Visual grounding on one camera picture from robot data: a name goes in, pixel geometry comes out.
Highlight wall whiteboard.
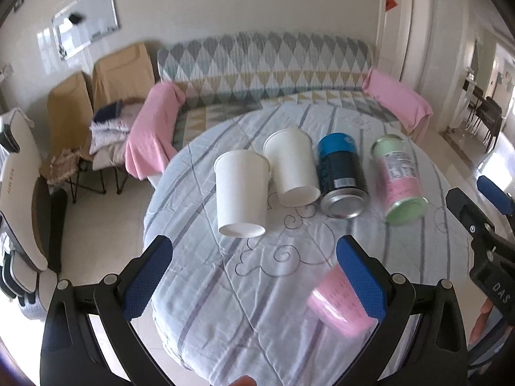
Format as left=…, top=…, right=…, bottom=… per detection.
left=51, top=0, right=120, bottom=60

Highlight right white paper cup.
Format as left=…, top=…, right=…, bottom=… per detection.
left=263, top=127, right=321, bottom=207

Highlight diamond patterned sofa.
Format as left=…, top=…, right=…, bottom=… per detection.
left=157, top=32, right=401, bottom=150

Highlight red door decoration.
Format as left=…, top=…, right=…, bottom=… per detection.
left=385, top=0, right=398, bottom=12

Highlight person's hand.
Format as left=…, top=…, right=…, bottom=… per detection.
left=470, top=298, right=494, bottom=344

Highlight left tan folding chair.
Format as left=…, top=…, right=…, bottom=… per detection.
left=39, top=71, right=107, bottom=202

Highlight pink towel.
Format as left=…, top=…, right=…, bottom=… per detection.
left=125, top=81, right=186, bottom=180
left=362, top=68, right=433, bottom=143

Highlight right tan folding chair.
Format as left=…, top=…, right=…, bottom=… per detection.
left=92, top=43, right=155, bottom=175

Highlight white door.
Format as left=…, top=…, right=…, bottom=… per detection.
left=378, top=0, right=413, bottom=80

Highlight left pink towel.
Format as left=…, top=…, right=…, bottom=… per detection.
left=125, top=81, right=186, bottom=180

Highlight folded clothes pile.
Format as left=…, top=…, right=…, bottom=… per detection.
left=89, top=98, right=143, bottom=171

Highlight right pink towel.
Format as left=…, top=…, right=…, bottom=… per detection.
left=362, top=68, right=433, bottom=143

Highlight left white paper cup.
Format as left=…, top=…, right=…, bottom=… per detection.
left=214, top=150, right=270, bottom=238

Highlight pink and green can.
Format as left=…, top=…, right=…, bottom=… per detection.
left=371, top=133, right=428, bottom=226

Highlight striped white tablecloth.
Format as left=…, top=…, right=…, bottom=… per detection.
left=144, top=105, right=469, bottom=385

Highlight tiny left picture frame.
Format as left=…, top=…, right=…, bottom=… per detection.
left=13, top=0, right=24, bottom=12

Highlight black and blue can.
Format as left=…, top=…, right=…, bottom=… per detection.
left=318, top=133, right=369, bottom=219

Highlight white paper cup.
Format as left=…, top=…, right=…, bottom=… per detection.
left=263, top=127, right=321, bottom=207
left=214, top=150, right=270, bottom=238

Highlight dark dining chairs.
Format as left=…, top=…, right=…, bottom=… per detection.
left=466, top=86, right=504, bottom=153

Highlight pink plastic cup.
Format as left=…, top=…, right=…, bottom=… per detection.
left=306, top=265, right=377, bottom=338

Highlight tan folding chair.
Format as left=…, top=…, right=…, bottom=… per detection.
left=92, top=43, right=155, bottom=175
left=39, top=71, right=107, bottom=202

